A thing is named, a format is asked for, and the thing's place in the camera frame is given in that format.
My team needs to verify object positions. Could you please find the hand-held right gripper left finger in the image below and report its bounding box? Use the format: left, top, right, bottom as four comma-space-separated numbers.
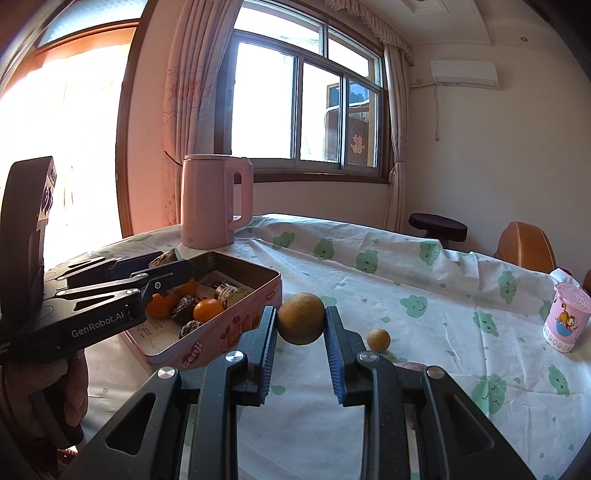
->
60, 305, 280, 480

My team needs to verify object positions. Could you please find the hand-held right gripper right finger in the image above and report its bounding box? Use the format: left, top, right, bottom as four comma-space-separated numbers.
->
323, 305, 539, 480

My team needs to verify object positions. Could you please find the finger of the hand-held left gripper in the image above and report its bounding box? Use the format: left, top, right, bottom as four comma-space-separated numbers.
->
43, 258, 195, 320
44, 250, 161, 290

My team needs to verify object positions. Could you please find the brown pastry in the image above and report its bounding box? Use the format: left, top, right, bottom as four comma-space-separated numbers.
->
213, 282, 252, 308
148, 248, 182, 268

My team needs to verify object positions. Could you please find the pink tin box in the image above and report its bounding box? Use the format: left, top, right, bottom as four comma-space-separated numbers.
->
121, 251, 282, 372

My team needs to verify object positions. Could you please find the brown longan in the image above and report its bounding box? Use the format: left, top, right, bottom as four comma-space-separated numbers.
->
367, 329, 391, 353
277, 292, 326, 346

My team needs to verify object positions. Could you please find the person's left hand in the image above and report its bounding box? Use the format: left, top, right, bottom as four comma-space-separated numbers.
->
29, 352, 90, 428

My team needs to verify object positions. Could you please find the pink electric kettle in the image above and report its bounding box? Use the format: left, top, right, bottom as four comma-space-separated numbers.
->
180, 154, 254, 250

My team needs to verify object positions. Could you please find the white green-print tablecloth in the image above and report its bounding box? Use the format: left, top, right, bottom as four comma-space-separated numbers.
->
85, 213, 591, 480

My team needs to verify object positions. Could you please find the glass balcony door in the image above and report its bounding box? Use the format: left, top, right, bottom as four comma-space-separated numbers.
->
0, 0, 144, 259

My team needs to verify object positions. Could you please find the dark round stool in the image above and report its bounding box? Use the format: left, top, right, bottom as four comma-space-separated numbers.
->
409, 213, 468, 250

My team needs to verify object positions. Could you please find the floral beige curtain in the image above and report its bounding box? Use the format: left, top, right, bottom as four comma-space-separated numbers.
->
161, 0, 245, 227

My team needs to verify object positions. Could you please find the sliding glass window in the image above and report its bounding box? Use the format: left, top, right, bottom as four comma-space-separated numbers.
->
228, 14, 391, 178

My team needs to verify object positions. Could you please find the plain beige curtain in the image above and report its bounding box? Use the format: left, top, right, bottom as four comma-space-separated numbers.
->
382, 44, 413, 232

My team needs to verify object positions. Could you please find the pink cartoon cup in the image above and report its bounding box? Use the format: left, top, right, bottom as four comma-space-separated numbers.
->
541, 282, 591, 354

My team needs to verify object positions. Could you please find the white air conditioner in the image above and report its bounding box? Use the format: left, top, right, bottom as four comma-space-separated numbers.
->
430, 60, 502, 92

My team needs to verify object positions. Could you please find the frilled curtain valance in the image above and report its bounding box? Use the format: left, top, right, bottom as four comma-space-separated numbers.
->
355, 0, 416, 63

